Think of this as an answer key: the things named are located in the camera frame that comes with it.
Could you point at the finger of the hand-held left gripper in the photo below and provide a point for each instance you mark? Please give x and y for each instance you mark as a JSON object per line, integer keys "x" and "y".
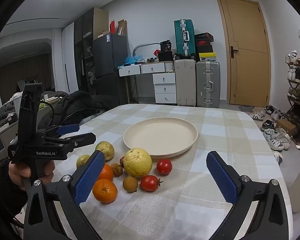
{"x": 82, "y": 138}
{"x": 67, "y": 128}

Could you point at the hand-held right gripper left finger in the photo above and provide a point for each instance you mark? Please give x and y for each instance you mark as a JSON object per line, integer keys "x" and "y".
{"x": 88, "y": 180}

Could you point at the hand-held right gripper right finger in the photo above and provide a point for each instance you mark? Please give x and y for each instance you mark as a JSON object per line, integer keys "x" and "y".
{"x": 221, "y": 177}

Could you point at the large orange tangerine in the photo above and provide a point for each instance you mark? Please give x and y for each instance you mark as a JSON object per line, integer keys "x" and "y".
{"x": 105, "y": 191}

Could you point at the small yellow guava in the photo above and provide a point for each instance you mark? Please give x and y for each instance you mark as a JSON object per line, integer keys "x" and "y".
{"x": 82, "y": 160}

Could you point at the green yellow guava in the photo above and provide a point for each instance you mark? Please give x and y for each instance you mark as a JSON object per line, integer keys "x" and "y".
{"x": 105, "y": 149}

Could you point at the brown longan fruit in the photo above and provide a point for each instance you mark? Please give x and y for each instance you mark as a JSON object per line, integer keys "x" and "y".
{"x": 130, "y": 184}
{"x": 116, "y": 170}

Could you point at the large yellow guava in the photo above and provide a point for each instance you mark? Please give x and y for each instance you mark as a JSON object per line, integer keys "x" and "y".
{"x": 137, "y": 163}

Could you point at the beige round plate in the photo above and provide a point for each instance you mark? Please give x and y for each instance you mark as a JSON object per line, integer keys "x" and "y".
{"x": 162, "y": 135}

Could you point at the person's left forearm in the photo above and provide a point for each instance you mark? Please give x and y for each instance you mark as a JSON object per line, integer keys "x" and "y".
{"x": 2, "y": 200}

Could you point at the person's left hand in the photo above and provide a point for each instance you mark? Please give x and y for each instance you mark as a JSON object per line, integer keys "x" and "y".
{"x": 16, "y": 171}

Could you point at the small orange tangerine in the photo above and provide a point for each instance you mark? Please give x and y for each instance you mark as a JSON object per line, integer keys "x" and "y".
{"x": 107, "y": 173}

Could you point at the black jacket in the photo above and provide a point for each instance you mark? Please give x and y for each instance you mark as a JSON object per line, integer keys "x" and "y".
{"x": 75, "y": 105}

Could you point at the pile of white sneakers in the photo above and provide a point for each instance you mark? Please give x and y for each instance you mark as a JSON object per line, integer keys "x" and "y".
{"x": 272, "y": 132}

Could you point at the brown cardboard box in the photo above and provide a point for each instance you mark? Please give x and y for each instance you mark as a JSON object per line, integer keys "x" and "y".
{"x": 286, "y": 126}

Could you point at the dark grey fridge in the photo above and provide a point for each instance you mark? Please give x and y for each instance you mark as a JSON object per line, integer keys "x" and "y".
{"x": 107, "y": 55}

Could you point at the silver suitcase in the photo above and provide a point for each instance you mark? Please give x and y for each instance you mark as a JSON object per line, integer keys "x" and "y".
{"x": 202, "y": 92}

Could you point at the blue plastic bag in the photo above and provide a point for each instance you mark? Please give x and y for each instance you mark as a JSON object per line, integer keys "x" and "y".
{"x": 133, "y": 59}

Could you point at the dark wardrobe shelf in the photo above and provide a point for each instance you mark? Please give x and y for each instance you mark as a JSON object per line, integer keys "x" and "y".
{"x": 78, "y": 35}

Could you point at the white drawer cabinet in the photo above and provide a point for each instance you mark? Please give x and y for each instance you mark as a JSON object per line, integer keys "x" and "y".
{"x": 165, "y": 90}

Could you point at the white desk with drawers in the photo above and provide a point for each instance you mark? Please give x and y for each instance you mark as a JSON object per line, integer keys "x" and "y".
{"x": 152, "y": 68}

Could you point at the beige suitcase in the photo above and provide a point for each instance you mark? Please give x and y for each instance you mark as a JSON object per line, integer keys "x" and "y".
{"x": 185, "y": 82}

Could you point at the wooden shoe rack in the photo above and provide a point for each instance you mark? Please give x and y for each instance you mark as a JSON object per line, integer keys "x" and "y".
{"x": 296, "y": 100}

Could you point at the tan wooden door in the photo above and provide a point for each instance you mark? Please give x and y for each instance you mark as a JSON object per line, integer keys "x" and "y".
{"x": 245, "y": 67}

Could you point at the open cardboard box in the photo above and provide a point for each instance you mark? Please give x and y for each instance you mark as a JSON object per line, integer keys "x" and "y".
{"x": 121, "y": 27}

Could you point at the yellow black shoe box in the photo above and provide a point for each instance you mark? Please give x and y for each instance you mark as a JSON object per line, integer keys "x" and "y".
{"x": 207, "y": 56}

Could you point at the row of assorted shoes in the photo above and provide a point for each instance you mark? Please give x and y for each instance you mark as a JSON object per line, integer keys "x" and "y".
{"x": 298, "y": 75}

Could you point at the dark shoe box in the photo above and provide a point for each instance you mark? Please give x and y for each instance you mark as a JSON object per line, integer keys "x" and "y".
{"x": 203, "y": 49}

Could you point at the red black shoe box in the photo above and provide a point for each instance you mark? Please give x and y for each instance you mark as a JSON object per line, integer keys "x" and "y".
{"x": 203, "y": 42}

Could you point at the teal suitcase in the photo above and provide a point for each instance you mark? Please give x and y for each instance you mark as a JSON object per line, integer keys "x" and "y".
{"x": 180, "y": 37}

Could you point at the grey curved metal frame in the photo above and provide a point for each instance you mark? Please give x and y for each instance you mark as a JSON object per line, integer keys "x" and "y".
{"x": 145, "y": 45}

